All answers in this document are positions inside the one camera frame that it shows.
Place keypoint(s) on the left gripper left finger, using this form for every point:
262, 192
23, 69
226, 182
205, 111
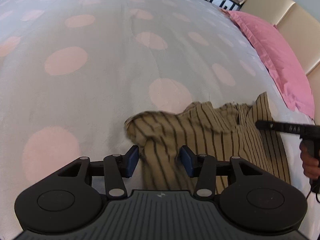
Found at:
117, 167

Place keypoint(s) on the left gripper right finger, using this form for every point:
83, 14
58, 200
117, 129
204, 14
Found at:
202, 167

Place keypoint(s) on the brown striped shirt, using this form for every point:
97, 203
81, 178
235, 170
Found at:
222, 132

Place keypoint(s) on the person's right hand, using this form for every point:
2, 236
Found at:
310, 164

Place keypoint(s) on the pink pillow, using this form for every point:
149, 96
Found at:
279, 59

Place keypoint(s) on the cream padded headboard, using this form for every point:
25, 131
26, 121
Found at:
300, 30

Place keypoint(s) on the polka dot bed sheet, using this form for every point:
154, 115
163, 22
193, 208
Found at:
73, 71

